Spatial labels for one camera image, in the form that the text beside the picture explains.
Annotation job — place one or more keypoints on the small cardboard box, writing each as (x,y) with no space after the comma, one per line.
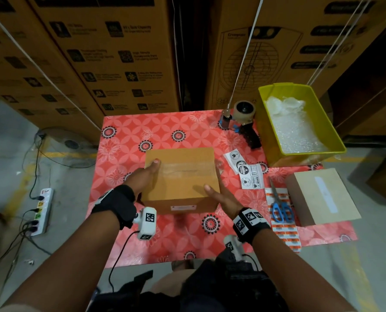
(180,178)

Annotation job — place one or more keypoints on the person's right hand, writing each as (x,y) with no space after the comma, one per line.
(227,199)

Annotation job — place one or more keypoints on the black wristband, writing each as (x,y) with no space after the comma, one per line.
(117,204)
(250,224)

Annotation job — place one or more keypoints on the yellow plastic bin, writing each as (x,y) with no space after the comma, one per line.
(266,136)

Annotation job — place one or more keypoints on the black-white fragile sticker sheet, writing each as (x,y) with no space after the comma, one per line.
(251,177)

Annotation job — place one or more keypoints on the person's left forearm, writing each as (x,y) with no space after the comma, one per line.
(56,269)

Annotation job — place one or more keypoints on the person's dark clothing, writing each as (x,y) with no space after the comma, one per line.
(193,289)

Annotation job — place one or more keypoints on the packaged blue scissors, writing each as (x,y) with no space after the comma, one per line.
(284,214)

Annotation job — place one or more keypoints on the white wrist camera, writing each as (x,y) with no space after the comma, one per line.
(233,247)
(147,224)

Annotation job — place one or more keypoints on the tape dispenser with tape roll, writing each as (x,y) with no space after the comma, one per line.
(243,112)

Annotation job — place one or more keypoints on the person's right forearm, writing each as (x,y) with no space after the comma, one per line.
(303,276)

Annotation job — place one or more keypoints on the bubble wrap bundle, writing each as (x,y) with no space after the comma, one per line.
(297,126)

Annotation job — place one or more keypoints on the white power strip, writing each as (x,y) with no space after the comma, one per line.
(41,211)

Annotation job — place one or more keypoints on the person's left hand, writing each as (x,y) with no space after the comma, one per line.
(141,180)

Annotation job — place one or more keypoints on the orange floral tablecloth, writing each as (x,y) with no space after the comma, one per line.
(115,165)

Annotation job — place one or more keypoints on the stack of Crompton cartons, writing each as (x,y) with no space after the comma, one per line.
(108,55)

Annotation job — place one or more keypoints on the flat brown cardboard box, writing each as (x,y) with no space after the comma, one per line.
(323,198)

